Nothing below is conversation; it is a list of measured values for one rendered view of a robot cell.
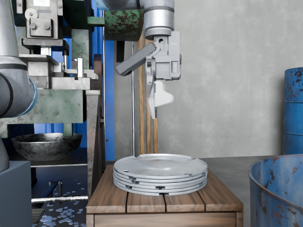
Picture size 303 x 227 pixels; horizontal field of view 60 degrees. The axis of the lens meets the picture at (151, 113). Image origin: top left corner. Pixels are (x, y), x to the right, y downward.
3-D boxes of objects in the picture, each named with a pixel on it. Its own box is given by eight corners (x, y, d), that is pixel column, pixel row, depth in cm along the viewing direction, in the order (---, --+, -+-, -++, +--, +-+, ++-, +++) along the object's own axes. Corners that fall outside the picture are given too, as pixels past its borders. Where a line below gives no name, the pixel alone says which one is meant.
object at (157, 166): (167, 152, 103) (167, 150, 103) (227, 168, 79) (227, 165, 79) (98, 162, 86) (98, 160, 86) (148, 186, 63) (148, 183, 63)
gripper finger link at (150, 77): (153, 97, 61) (153, 59, 61) (146, 97, 61) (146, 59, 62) (155, 99, 65) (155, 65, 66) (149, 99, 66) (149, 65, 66)
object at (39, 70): (48, 87, 105) (48, 53, 104) (11, 87, 103) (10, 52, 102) (60, 89, 130) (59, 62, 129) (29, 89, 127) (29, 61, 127)
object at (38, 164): (89, 165, 119) (89, 163, 119) (-15, 169, 112) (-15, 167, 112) (94, 148, 160) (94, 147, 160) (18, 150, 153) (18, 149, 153)
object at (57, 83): (90, 90, 122) (90, 77, 122) (-15, 89, 115) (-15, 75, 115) (94, 92, 152) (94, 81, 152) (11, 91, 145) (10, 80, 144)
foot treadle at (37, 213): (38, 235, 95) (38, 221, 94) (8, 238, 93) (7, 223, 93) (64, 183, 153) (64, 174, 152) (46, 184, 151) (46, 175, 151)
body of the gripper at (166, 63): (179, 79, 61) (179, 27, 61) (143, 80, 62) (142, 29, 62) (180, 82, 69) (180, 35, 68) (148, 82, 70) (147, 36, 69)
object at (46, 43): (65, 51, 127) (64, 39, 126) (20, 49, 123) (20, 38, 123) (69, 56, 142) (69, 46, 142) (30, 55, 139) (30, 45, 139)
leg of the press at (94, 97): (114, 242, 111) (112, 25, 106) (86, 245, 109) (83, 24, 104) (111, 178, 201) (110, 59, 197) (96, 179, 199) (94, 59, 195)
